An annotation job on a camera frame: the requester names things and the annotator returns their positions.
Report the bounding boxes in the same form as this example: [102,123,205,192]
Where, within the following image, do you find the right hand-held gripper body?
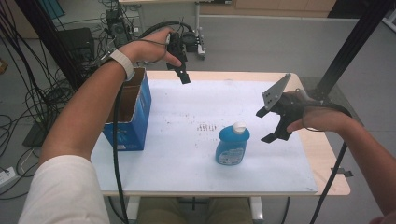
[262,73,321,126]

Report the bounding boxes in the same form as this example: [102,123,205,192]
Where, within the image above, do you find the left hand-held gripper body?
[166,30,201,73]

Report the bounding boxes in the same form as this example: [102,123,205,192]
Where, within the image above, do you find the blue bottle with white cap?
[215,121,251,166]

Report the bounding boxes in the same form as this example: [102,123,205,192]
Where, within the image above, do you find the person's left hand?
[117,27,183,68]

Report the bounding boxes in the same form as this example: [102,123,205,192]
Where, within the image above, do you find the person's right hand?
[286,106,354,135]

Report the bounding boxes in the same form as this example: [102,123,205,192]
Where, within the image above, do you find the white-legged background desk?
[118,0,233,62]

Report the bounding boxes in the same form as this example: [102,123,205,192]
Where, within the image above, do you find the black computer tower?
[106,8,134,48]

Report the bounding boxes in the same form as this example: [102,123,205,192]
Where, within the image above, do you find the dark floor mat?
[298,76,365,129]
[22,120,60,147]

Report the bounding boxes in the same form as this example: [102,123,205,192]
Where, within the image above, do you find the blue cardboard box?
[102,66,153,152]

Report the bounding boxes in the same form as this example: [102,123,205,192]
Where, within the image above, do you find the black tape piece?
[330,167,354,178]

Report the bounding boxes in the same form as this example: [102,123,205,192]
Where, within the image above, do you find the white table leg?
[125,195,141,224]
[248,196,264,224]

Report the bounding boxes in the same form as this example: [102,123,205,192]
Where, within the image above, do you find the white table sheet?
[91,78,318,195]

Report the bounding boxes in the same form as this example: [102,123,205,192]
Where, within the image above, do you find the wooden cabinet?
[199,0,337,18]

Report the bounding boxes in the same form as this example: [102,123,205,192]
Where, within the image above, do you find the black equipment box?
[57,27,96,63]

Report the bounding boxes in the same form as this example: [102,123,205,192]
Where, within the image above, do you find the teal panel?
[36,0,66,20]

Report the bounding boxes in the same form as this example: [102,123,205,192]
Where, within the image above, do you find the person's khaki trousers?
[136,197,254,224]

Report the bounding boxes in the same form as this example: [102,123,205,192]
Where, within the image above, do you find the person's white shirt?
[17,154,111,224]

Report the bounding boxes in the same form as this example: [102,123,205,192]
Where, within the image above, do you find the white power strip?
[0,166,17,189]

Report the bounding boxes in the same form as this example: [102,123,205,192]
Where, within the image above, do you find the white strap wristwatch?
[109,49,136,82]

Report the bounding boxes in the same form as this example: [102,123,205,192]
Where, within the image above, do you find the thick black gripper cable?
[111,20,195,224]
[307,101,354,224]

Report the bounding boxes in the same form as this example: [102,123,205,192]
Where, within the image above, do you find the black frame post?
[13,0,87,91]
[314,0,396,97]

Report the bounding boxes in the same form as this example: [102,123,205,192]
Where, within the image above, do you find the bundle of black floor cables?
[0,0,78,200]

